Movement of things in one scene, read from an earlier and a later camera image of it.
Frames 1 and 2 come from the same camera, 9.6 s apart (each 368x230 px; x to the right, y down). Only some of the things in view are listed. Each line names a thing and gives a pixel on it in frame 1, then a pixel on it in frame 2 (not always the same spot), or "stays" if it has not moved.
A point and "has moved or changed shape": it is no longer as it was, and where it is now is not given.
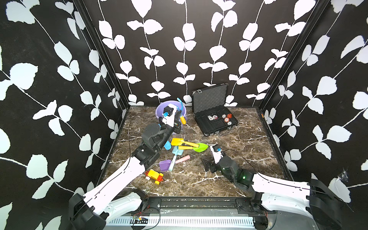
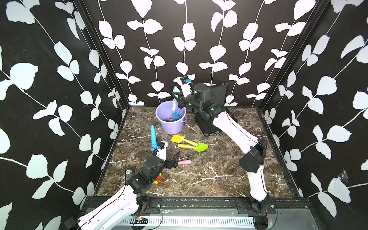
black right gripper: [207, 164] to [182, 97]
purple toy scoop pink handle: [165, 165] has moved or changed shape
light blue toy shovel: [176, 152] has moved or changed shape
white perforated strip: [241, 221] stays
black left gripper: [172, 128] to [175, 161]
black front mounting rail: [201, 204] stays
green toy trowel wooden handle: [202, 147] stays
